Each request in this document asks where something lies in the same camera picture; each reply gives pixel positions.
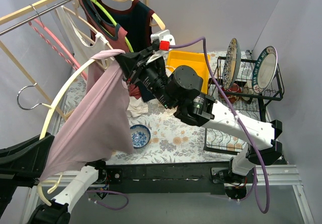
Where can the blue white ceramic bowl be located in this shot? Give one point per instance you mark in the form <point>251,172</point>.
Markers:
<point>140,135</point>

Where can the yellow plastic bin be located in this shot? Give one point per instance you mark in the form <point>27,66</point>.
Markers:
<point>194,60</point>

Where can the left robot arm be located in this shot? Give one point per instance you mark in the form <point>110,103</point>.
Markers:
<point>63,203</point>

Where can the green rimmed white plate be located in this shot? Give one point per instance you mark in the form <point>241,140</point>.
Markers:
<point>264,69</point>

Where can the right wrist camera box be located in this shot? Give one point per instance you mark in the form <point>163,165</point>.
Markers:
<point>161,42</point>

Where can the navy maroon tank top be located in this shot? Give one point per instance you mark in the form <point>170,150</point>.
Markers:
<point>138,32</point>

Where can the floral patterned plate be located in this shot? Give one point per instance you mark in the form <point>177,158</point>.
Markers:
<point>231,64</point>

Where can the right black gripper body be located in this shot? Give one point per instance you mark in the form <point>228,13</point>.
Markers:
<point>137,66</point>

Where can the pink tank top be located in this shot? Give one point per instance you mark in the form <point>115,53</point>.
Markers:
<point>97,127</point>

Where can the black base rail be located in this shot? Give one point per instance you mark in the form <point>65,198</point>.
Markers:
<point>164,178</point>

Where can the lime green hanger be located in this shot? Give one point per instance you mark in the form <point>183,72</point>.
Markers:
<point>108,15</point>

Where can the black wire dish rack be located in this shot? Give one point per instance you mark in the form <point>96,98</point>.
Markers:
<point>247,103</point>

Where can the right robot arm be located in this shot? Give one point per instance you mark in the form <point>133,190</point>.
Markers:
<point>182,91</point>

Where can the crumpled white cloth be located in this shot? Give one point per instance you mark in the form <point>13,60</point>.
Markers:
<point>136,107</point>

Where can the pink plastic hanger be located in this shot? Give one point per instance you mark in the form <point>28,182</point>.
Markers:
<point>55,43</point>

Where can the wooden clothes rack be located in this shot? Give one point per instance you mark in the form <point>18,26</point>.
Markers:
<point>20,13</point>

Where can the floral tablecloth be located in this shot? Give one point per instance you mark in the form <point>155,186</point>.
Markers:
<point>171,140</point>

